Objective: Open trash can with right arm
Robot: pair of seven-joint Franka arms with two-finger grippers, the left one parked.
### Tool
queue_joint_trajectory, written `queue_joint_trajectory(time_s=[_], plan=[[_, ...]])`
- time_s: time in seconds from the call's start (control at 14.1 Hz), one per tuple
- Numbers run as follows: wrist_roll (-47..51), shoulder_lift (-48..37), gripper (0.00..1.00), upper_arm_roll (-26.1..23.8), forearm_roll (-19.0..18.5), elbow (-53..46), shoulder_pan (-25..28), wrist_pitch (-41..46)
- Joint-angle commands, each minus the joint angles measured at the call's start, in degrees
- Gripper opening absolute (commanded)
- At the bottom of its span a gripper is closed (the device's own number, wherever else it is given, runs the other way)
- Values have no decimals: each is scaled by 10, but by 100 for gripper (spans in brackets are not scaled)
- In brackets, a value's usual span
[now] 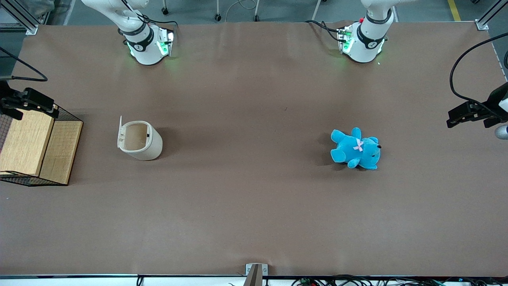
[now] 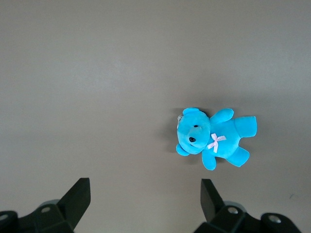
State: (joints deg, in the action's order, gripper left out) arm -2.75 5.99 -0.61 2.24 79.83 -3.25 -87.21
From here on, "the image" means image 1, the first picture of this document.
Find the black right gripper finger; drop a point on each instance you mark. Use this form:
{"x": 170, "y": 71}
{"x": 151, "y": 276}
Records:
{"x": 39, "y": 101}
{"x": 12, "y": 112}

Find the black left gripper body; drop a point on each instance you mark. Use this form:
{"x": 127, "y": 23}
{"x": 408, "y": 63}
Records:
{"x": 493, "y": 104}

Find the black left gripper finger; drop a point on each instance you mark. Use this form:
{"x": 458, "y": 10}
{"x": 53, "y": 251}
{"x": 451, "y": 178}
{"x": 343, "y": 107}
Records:
{"x": 464, "y": 112}
{"x": 490, "y": 122}

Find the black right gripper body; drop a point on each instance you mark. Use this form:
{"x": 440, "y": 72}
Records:
{"x": 4, "y": 98}

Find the cream trash can lid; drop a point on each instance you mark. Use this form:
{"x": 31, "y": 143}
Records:
{"x": 120, "y": 135}

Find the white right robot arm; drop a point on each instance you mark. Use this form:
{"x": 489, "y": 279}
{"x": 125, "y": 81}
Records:
{"x": 143, "y": 45}

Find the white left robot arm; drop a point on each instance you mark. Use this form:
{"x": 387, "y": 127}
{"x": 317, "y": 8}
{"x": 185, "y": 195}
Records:
{"x": 363, "y": 43}

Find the cream trash can body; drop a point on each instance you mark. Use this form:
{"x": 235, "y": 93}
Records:
{"x": 152, "y": 145}

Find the light wooden stepped box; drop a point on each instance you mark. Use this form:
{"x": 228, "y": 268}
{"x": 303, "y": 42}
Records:
{"x": 27, "y": 143}

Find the blue plush teddy bear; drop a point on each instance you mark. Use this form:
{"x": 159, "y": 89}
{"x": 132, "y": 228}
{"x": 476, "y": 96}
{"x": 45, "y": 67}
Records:
{"x": 349, "y": 147}

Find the brown paper table cover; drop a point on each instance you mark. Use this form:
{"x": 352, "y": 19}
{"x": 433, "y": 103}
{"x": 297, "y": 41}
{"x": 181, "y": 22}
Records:
{"x": 254, "y": 198}

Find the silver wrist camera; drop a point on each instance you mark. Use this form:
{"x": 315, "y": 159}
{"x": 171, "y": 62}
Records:
{"x": 502, "y": 132}

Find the aluminium frame post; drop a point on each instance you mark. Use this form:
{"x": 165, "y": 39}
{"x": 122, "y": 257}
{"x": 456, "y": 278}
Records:
{"x": 22, "y": 18}
{"x": 490, "y": 16}

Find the grey metal camera mount bracket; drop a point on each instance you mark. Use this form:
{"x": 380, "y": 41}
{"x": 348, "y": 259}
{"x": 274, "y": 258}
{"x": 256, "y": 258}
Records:
{"x": 256, "y": 272}

